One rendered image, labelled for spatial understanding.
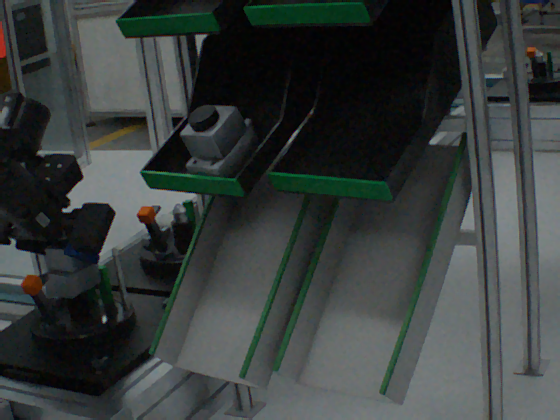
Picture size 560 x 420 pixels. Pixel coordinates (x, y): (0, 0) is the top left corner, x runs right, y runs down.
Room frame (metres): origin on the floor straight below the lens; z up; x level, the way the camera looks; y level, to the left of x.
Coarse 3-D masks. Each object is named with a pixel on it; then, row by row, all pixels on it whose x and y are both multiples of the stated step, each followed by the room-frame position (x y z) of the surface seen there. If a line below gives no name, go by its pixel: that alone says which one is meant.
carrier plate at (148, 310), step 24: (144, 312) 1.20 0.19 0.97; (0, 336) 1.17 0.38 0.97; (24, 336) 1.16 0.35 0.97; (144, 336) 1.12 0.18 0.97; (0, 360) 1.09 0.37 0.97; (24, 360) 1.09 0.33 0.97; (48, 360) 1.08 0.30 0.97; (72, 360) 1.07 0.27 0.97; (120, 360) 1.06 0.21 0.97; (144, 360) 1.07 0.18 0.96; (48, 384) 1.05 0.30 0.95; (72, 384) 1.03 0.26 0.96; (96, 384) 1.01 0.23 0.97
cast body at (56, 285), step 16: (64, 240) 1.16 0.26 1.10; (48, 256) 1.16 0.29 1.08; (64, 256) 1.15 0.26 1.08; (48, 272) 1.15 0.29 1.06; (64, 272) 1.15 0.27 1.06; (80, 272) 1.15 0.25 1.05; (96, 272) 1.18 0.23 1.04; (48, 288) 1.15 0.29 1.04; (64, 288) 1.13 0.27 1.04; (80, 288) 1.15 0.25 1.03
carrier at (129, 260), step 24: (168, 216) 1.53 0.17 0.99; (192, 216) 1.43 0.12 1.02; (144, 240) 1.39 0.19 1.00; (168, 240) 1.41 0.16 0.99; (120, 264) 1.39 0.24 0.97; (144, 264) 1.35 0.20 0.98; (168, 264) 1.32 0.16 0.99; (96, 288) 1.33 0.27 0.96; (144, 288) 1.28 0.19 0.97; (168, 288) 1.27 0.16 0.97
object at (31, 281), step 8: (24, 280) 1.10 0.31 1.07; (32, 280) 1.10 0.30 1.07; (40, 280) 1.11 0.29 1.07; (24, 288) 1.09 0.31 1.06; (32, 288) 1.09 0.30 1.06; (40, 288) 1.10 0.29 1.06; (32, 296) 1.10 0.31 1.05; (40, 296) 1.10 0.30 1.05; (40, 304) 1.10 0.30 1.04; (48, 304) 1.11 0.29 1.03; (48, 312) 1.11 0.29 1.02; (48, 320) 1.11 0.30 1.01; (56, 320) 1.12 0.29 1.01
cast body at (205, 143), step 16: (192, 112) 0.96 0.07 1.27; (208, 112) 0.95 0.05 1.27; (224, 112) 0.95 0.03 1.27; (192, 128) 0.95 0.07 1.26; (208, 128) 0.94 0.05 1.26; (224, 128) 0.94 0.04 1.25; (240, 128) 0.96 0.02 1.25; (256, 128) 1.00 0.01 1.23; (192, 144) 0.95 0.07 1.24; (208, 144) 0.94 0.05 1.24; (224, 144) 0.94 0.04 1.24; (240, 144) 0.95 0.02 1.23; (256, 144) 0.97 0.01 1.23; (192, 160) 0.96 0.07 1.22; (208, 160) 0.95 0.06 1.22; (224, 160) 0.94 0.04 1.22; (240, 160) 0.95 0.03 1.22; (224, 176) 0.93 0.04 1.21
